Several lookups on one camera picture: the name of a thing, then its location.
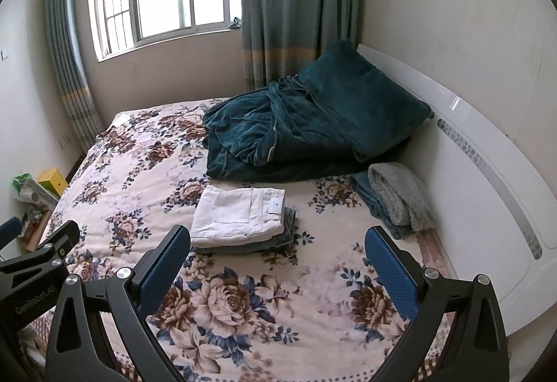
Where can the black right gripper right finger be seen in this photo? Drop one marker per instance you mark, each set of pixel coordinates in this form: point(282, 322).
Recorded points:
point(476, 346)

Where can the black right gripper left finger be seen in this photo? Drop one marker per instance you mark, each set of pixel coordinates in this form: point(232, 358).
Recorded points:
point(79, 348)

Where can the white pants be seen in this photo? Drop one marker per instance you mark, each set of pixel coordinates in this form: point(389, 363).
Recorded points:
point(236, 217)

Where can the cluttered bedside items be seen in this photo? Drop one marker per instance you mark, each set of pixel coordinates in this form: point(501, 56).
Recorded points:
point(39, 205)

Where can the yellow box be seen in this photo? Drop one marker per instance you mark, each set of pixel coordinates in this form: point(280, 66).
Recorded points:
point(53, 181)

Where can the white bed headboard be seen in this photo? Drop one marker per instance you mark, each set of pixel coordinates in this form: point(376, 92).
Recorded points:
point(496, 215)

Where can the grey fleece folded garment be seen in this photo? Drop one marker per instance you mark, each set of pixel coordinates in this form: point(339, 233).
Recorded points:
point(404, 196)

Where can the floral bed blanket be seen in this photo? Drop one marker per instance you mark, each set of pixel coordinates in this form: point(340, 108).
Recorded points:
point(312, 310)

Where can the blue folded jeans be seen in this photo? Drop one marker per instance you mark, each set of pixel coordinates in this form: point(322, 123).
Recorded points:
point(283, 239)

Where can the dark teal pillow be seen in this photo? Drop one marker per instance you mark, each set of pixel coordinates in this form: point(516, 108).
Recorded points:
point(370, 110)

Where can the dark teal velvet blanket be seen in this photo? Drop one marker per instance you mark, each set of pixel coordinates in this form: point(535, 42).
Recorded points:
point(276, 134)

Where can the left grey-green striped curtain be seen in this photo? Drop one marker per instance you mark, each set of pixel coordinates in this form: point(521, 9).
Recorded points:
point(72, 84)

